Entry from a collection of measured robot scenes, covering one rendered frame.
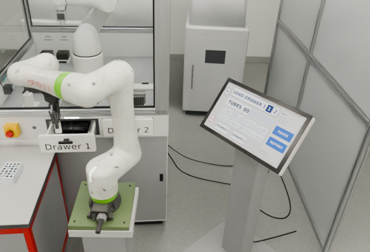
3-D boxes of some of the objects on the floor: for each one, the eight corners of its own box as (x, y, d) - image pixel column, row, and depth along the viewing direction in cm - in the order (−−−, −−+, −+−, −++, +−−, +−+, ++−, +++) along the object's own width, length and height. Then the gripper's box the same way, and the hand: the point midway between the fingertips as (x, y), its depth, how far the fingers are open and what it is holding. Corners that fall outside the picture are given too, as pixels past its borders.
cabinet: (168, 226, 249) (170, 136, 208) (19, 234, 239) (-10, 140, 198) (163, 147, 330) (163, 71, 289) (52, 150, 320) (36, 71, 279)
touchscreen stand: (230, 307, 201) (255, 173, 148) (179, 256, 229) (186, 127, 176) (281, 259, 230) (316, 132, 177) (230, 218, 258) (248, 99, 206)
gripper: (47, 86, 172) (54, 126, 185) (39, 98, 161) (48, 140, 174) (62, 86, 173) (69, 125, 185) (56, 98, 162) (63, 140, 174)
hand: (58, 127), depth 178 cm, fingers closed
